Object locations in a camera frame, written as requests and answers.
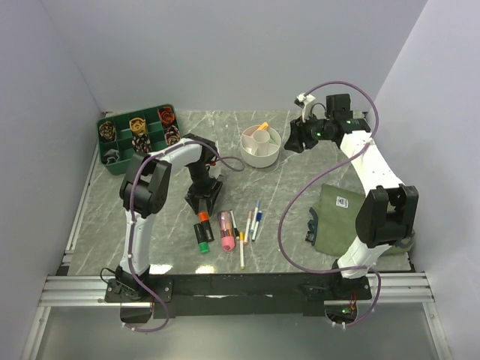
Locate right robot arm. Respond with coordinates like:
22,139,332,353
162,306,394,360
284,93,419,300

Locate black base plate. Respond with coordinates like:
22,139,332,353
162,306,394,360
104,272,372,319

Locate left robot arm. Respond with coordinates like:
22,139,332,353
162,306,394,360
115,133,223,302

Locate blue white marker pen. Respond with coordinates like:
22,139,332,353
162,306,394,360
250,199,260,234

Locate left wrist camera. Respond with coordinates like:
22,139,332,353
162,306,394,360
208,161,221,179

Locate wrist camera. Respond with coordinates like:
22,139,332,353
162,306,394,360
294,93,316,122
208,161,221,179

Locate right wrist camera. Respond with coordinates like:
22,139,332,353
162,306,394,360
294,93,316,122

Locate orange white marker pen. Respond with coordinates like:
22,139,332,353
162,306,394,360
243,210,253,245

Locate aluminium rail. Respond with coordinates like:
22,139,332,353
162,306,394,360
38,273,434,308

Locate white round divided container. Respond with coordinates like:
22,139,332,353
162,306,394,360
241,125,281,168

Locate dark floral rolled tie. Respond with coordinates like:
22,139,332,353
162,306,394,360
132,134,152,154

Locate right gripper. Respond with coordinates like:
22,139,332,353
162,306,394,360
283,110,333,154

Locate lilac white marker pen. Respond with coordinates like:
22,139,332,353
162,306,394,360
251,211,263,242

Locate black white pen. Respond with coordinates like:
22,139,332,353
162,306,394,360
229,209,240,241

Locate yellow white marker pen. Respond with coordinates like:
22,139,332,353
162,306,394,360
239,231,246,270

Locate black green highlighter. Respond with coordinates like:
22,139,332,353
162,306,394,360
193,223,209,254

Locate orange rolled tie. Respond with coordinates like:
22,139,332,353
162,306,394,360
157,106,176,128

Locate pink patterned rolled tie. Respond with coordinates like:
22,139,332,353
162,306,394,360
163,125,182,146

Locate green compartment tray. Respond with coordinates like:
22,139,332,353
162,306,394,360
97,104,182,176

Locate green t-shirt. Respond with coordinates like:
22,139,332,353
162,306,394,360
305,184,419,257

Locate pink yellow highlighter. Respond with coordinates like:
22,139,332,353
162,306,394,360
256,122,269,131

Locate brown rolled tie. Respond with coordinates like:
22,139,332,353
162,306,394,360
98,121,116,143

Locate clear pink crayon tube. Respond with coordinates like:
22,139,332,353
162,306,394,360
217,211,236,252

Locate black orange highlighter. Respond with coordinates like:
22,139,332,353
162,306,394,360
199,211,215,242

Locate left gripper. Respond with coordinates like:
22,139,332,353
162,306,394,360
185,161,223,215

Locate grey rolled tie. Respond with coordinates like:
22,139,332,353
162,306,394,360
102,148,120,165

